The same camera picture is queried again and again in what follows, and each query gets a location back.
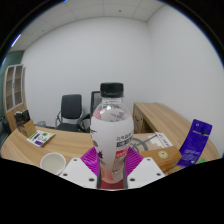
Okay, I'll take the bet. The black mesh office chair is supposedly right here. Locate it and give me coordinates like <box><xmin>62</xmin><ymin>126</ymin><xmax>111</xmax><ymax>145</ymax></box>
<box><xmin>78</xmin><ymin>90</ymin><xmax>103</xmax><ymax>134</ymax></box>

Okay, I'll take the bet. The wooden side desk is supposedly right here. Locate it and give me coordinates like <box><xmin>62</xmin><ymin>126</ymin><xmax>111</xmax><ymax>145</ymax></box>
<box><xmin>132</xmin><ymin>101</ymin><xmax>198</xmax><ymax>141</ymax></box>

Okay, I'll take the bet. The speckled white mug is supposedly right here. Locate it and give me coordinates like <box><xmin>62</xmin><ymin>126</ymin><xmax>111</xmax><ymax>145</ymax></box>
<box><xmin>39</xmin><ymin>152</ymin><xmax>67</xmax><ymax>176</ymax></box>

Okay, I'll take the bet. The wooden holder with black boxes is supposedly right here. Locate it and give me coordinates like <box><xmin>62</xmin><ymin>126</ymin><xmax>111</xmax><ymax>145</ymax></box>
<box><xmin>13</xmin><ymin>109</ymin><xmax>38</xmax><ymax>138</ymax></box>

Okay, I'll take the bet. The brown cardboard box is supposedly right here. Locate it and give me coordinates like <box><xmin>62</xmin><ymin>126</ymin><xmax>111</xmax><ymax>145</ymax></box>
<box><xmin>138</xmin><ymin>145</ymin><xmax>183</xmax><ymax>174</ymax></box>

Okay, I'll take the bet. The wooden glass-door shelf cabinet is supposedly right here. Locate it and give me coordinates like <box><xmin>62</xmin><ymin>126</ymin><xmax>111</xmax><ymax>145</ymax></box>
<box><xmin>2</xmin><ymin>63</ymin><xmax>28</xmax><ymax>132</ymax></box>

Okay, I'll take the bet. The clear black-capped drink bottle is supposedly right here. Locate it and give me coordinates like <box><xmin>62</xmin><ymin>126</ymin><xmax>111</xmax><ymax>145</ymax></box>
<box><xmin>89</xmin><ymin>82</ymin><xmax>135</xmax><ymax>184</ymax></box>

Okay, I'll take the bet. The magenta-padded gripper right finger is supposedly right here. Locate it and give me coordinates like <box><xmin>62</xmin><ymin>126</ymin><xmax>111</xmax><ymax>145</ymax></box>
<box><xmin>121</xmin><ymin>146</ymin><xmax>166</xmax><ymax>189</ymax></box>

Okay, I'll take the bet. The black leather chair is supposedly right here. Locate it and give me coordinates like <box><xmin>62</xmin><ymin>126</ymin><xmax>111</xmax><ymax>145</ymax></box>
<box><xmin>0</xmin><ymin>116</ymin><xmax>11</xmax><ymax>138</ymax></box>

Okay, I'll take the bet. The purple foil pouch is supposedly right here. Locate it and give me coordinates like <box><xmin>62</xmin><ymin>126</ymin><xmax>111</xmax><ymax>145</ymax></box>
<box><xmin>176</xmin><ymin>118</ymin><xmax>213</xmax><ymax>168</ymax></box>

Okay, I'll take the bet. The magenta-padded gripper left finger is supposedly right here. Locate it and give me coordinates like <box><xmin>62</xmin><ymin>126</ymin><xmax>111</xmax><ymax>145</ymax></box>
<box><xmin>59</xmin><ymin>146</ymin><xmax>102</xmax><ymax>189</ymax></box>

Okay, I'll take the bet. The white green purple leaflet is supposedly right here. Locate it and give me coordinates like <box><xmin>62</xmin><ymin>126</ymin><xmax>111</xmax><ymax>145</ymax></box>
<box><xmin>26</xmin><ymin>130</ymin><xmax>56</xmax><ymax>148</ymax></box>

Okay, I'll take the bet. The dark grey office chair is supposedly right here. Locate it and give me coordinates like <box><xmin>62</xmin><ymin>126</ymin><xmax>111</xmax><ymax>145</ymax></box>
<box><xmin>54</xmin><ymin>93</ymin><xmax>84</xmax><ymax>133</ymax></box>

